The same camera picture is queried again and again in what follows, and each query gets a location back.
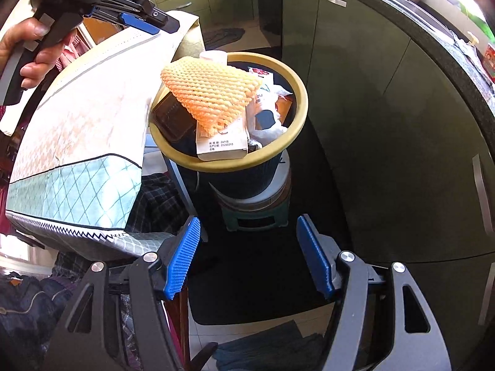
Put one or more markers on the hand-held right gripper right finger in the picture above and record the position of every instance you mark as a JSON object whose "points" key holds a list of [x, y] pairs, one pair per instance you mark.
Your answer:
{"points": [[315, 259]]}

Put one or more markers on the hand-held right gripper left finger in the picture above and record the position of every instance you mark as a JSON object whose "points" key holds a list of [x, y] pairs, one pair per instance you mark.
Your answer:
{"points": [[181, 262]]}

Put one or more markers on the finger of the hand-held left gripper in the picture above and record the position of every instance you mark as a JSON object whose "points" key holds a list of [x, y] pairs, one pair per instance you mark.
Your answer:
{"points": [[139, 22]]}

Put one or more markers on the orange foam fruit net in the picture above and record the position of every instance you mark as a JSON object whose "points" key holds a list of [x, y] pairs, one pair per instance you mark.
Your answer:
{"points": [[209, 89]]}

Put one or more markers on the yellow rimmed blue trash bin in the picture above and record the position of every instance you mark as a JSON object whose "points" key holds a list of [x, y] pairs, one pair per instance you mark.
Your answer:
{"points": [[267, 157]]}

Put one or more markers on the white paper carton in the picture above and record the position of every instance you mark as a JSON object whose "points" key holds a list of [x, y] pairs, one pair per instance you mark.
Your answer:
{"points": [[220, 145]]}

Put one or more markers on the person's left hand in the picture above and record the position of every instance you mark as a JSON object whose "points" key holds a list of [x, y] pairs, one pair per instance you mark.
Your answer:
{"points": [[23, 33]]}

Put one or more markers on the dark plaid cloth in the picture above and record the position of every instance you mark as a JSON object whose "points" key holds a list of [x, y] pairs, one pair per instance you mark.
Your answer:
{"points": [[158, 205]]}

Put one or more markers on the black floor mat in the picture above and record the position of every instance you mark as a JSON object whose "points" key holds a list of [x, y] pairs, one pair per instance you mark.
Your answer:
{"points": [[251, 270]]}

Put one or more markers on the brown wooden leg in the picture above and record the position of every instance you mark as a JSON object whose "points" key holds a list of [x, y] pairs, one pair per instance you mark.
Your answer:
{"points": [[181, 328]]}

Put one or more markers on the red checkered cloth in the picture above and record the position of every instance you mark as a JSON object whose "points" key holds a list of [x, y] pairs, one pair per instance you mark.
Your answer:
{"points": [[73, 52]]}

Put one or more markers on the grey metal table leg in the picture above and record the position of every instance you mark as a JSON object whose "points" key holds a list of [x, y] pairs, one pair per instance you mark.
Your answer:
{"points": [[183, 189]]}

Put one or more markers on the green plastic stool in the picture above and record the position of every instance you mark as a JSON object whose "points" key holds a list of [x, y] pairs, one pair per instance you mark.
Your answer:
{"points": [[251, 220]]}

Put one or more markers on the dark oval floor mat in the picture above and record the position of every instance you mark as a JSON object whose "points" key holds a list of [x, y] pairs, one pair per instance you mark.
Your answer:
{"points": [[224, 35]]}

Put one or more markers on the grey floor cloth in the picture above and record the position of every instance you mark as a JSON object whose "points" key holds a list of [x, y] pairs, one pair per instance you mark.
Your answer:
{"points": [[270, 347]]}

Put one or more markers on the beige and teal patterned tablecloth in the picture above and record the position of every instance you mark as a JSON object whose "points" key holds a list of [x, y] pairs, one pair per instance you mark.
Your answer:
{"points": [[77, 123]]}

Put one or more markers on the red snack wrapper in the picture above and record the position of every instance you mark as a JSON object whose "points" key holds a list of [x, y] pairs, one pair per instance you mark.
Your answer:
{"points": [[259, 72]]}

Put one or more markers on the white plastic bag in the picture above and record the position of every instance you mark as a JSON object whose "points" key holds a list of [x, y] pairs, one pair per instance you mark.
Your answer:
{"points": [[267, 133]]}

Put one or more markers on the green kitchen cabinet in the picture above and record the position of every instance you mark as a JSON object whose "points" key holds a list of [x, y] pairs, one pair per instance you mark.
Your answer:
{"points": [[386, 143]]}

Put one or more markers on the dark blue cloth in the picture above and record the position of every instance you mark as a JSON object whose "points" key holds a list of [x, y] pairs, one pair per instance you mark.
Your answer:
{"points": [[27, 317]]}

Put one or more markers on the grey dish cloth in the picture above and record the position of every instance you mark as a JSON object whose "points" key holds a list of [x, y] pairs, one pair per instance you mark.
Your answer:
{"points": [[470, 56]]}

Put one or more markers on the red box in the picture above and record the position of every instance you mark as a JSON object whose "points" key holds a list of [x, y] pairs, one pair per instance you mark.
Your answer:
{"points": [[490, 62]]}

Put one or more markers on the yellow knob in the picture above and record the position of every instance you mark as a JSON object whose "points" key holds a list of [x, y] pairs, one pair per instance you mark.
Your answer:
{"points": [[472, 38]]}

